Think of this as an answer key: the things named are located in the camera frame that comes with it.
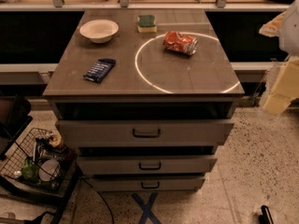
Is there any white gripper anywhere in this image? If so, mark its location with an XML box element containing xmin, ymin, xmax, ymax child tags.
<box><xmin>259</xmin><ymin>0</ymin><xmax>299</xmax><ymax>115</ymax></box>

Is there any red coke can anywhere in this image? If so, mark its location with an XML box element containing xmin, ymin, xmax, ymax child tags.
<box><xmin>163</xmin><ymin>31</ymin><xmax>198</xmax><ymax>56</ymax></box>

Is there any green yellow sponge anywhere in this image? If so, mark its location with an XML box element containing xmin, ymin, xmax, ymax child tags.
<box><xmin>137</xmin><ymin>15</ymin><xmax>157</xmax><ymax>33</ymax></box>

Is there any grey drawer cabinet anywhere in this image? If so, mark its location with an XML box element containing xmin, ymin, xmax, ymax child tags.
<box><xmin>44</xmin><ymin>9</ymin><xmax>244</xmax><ymax>180</ymax></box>

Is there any blue snack bar packet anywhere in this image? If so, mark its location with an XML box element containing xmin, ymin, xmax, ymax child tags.
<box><xmin>83</xmin><ymin>58</ymin><xmax>116</xmax><ymax>83</ymax></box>

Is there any white bowl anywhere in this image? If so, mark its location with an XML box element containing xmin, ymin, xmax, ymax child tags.
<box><xmin>79</xmin><ymin>20</ymin><xmax>119</xmax><ymax>44</ymax></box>

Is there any top grey drawer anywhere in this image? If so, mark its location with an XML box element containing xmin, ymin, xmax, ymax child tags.
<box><xmin>56</xmin><ymin>119</ymin><xmax>234</xmax><ymax>147</ymax></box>

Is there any grey drawer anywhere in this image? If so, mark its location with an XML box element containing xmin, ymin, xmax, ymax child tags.
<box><xmin>56</xmin><ymin>119</ymin><xmax>234</xmax><ymax>147</ymax></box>
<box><xmin>77</xmin><ymin>155</ymin><xmax>217</xmax><ymax>175</ymax></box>
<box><xmin>89</xmin><ymin>176</ymin><xmax>205</xmax><ymax>192</ymax></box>

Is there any bottom grey drawer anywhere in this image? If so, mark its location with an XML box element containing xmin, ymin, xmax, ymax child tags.
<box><xmin>89</xmin><ymin>176</ymin><xmax>205</xmax><ymax>192</ymax></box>

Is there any middle grey drawer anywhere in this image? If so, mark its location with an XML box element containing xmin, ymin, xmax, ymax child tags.
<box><xmin>77</xmin><ymin>155</ymin><xmax>217</xmax><ymax>175</ymax></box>

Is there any white cup in basket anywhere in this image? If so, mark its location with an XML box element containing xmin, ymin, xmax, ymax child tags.
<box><xmin>38</xmin><ymin>159</ymin><xmax>60</xmax><ymax>182</ymax></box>

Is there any green packet in basket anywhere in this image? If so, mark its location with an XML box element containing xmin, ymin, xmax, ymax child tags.
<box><xmin>21</xmin><ymin>158</ymin><xmax>39</xmax><ymax>182</ymax></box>

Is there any black floor cable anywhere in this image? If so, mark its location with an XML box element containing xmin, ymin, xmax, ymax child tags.
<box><xmin>81</xmin><ymin>177</ymin><xmax>116</xmax><ymax>224</ymax></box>

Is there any black wire basket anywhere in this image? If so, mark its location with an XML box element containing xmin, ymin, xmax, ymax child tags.
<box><xmin>1</xmin><ymin>128</ymin><xmax>76</xmax><ymax>191</ymax></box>

